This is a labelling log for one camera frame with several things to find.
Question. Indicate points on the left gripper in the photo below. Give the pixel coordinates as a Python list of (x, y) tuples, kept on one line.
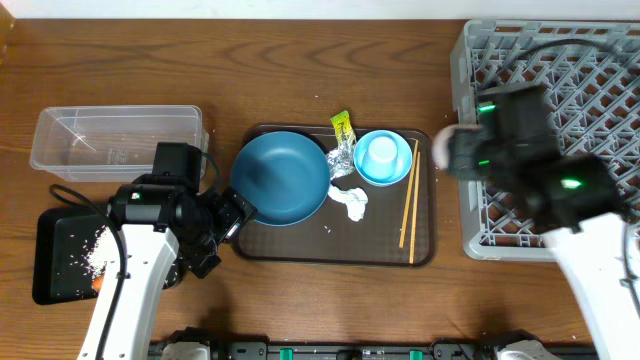
[(237, 214)]

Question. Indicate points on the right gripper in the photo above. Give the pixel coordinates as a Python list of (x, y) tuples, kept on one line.
[(467, 147)]

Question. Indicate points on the white cup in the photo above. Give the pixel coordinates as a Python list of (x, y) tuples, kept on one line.
[(440, 152)]

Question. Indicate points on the dark blue plate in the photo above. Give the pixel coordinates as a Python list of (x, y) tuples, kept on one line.
[(284, 175)]

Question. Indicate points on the white rice pile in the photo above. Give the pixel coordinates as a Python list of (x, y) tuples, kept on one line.
[(96, 252)]

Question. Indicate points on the orange carrot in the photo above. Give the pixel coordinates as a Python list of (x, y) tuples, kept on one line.
[(97, 283)]

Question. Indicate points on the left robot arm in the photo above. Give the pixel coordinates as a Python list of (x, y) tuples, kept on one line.
[(125, 311)]

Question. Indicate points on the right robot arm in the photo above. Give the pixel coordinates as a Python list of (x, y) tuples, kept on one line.
[(573, 199)]

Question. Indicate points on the grey dishwasher rack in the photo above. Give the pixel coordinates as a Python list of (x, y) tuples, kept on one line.
[(590, 72)]

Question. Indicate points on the light blue cup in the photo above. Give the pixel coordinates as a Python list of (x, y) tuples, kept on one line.
[(382, 153)]

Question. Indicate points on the light blue bowl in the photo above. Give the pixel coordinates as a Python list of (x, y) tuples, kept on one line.
[(385, 178)]

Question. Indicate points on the black tray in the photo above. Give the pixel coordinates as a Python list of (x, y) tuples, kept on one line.
[(60, 233)]

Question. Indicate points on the clear plastic bin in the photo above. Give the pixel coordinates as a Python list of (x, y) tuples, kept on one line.
[(111, 143)]

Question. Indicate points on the green snack wrapper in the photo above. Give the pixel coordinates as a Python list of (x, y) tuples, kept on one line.
[(340, 159)]

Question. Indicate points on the crumpled white tissue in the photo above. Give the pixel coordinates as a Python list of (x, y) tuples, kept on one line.
[(355, 201)]

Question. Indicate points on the brown serving tray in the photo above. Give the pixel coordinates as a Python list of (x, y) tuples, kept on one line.
[(329, 236)]

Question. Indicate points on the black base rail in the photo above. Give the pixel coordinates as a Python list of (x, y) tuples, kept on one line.
[(217, 350)]

